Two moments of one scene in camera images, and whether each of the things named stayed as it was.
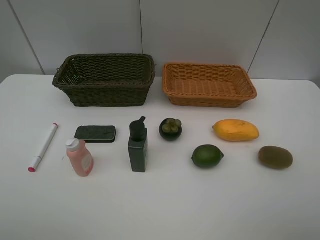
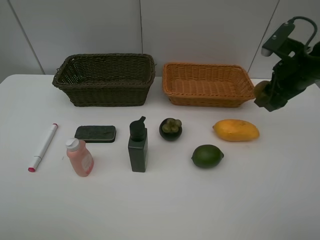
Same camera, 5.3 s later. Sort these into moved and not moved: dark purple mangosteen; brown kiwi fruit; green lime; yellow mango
Moved: brown kiwi fruit
Not moved: yellow mango; green lime; dark purple mangosteen
